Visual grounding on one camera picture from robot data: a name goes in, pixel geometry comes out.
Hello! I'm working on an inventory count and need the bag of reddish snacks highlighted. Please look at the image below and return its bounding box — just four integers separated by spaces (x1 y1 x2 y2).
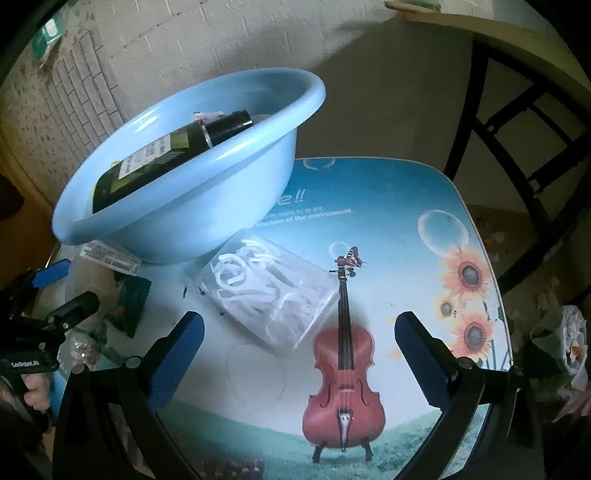
58 330 100 378

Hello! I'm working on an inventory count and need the light blue plastic basin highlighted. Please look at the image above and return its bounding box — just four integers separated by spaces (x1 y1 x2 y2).
52 68 325 264

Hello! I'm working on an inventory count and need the green snack packet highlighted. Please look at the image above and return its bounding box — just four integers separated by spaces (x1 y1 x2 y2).
104 272 151 338

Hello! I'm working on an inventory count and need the white tissue pack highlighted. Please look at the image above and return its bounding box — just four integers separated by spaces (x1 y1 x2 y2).
79 240 142 275

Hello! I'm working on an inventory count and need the bag of white hooks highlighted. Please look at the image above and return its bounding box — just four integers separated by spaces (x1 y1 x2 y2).
195 230 339 353

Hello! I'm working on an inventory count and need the person left hand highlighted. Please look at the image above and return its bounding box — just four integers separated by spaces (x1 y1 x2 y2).
1 373 51 412

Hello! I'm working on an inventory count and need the bag of cotton swabs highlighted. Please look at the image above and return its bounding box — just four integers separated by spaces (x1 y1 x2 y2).
192 111 225 124

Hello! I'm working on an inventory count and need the folding side table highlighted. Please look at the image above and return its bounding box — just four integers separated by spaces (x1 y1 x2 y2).
386 1 590 293

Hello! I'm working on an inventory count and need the white trash bag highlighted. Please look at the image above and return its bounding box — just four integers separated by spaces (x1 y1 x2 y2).
530 305 589 391

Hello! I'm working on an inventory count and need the green tissue pack on wall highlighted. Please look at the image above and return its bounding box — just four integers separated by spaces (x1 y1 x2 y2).
31 13 63 66

